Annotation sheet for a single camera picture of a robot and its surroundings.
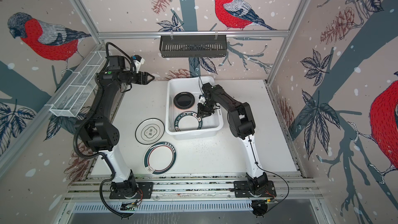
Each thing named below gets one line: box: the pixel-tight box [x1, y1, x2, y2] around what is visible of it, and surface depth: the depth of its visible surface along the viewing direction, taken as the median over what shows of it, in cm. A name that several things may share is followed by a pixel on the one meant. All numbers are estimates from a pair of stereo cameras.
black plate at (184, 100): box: [173, 91, 196, 110], surface depth 109 cm
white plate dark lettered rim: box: [174, 110, 203, 133], surface depth 100 cm
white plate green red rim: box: [143, 141, 177, 176], surface depth 85 cm
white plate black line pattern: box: [134, 117, 165, 145], surface depth 96 cm
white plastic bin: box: [164, 76, 224, 140], surface depth 100 cm
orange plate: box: [173, 95, 195, 110], surface depth 109 cm
